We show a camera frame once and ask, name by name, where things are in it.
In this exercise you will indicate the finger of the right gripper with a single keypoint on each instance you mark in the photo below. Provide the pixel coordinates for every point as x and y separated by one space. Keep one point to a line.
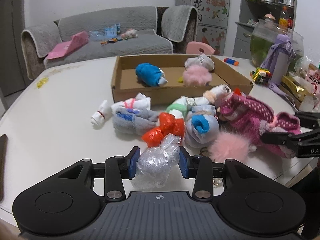
310 120
301 144

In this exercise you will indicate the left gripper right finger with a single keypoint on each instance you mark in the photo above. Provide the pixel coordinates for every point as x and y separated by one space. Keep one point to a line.
201 169

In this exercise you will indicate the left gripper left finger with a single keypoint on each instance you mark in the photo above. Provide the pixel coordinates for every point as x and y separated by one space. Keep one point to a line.
118 168

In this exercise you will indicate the magenta dotted knit garment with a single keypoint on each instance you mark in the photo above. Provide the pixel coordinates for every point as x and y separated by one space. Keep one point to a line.
252 118

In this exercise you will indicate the pink fluffy pompom keychain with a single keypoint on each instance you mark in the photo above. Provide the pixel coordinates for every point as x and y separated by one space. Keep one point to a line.
230 146

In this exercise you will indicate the clear plastic bag bundle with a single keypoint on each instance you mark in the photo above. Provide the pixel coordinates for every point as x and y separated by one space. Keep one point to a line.
155 163

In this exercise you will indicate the orange plastic bag bundle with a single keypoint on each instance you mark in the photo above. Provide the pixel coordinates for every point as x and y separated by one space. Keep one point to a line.
168 124

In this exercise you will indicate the minnie mouse doll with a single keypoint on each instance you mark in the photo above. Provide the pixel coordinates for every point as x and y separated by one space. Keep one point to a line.
220 117

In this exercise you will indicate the grey and white sock bundle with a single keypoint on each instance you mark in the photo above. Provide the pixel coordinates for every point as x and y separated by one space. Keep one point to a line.
134 115

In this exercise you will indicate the small white cloth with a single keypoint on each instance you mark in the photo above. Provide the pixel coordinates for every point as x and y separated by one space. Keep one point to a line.
101 115

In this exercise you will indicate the white sock with peach band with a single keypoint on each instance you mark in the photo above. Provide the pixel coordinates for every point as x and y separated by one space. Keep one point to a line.
217 93

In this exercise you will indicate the pink fluffy pompom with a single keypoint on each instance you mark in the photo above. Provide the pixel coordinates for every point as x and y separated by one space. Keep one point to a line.
196 75

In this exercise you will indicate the light blue sock bundle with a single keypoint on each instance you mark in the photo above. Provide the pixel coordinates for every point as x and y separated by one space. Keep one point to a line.
201 126

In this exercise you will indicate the gold snack box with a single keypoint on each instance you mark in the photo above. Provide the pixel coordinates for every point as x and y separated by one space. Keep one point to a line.
304 100

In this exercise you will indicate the colourful block toy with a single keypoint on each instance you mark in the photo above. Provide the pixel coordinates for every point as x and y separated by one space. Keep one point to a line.
261 76

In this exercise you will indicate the purple water bottle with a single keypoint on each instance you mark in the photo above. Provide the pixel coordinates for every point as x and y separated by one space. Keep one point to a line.
278 58

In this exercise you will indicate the orange blue marker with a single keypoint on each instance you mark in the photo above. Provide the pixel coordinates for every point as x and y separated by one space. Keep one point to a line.
231 61

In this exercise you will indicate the glass fish bowl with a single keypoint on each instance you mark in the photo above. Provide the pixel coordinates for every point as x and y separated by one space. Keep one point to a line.
264 36

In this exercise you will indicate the brown cardboard tray box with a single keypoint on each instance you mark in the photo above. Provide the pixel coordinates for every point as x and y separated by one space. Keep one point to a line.
125 83

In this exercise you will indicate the pink child chair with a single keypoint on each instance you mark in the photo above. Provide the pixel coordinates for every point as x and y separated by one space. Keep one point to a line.
198 48

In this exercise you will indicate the grey shelf cabinet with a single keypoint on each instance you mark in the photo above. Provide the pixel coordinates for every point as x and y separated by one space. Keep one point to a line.
251 11

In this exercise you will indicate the plush toy on sofa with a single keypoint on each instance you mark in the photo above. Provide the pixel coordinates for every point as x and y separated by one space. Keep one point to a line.
130 33

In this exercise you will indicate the grey covered sofa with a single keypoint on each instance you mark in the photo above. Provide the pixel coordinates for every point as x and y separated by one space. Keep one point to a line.
161 30

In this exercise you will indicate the blue toy castle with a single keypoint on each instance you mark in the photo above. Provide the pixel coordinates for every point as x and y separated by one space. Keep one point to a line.
113 31

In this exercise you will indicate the floral decorated cabinet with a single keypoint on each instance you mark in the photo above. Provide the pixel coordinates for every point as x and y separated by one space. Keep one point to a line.
212 21

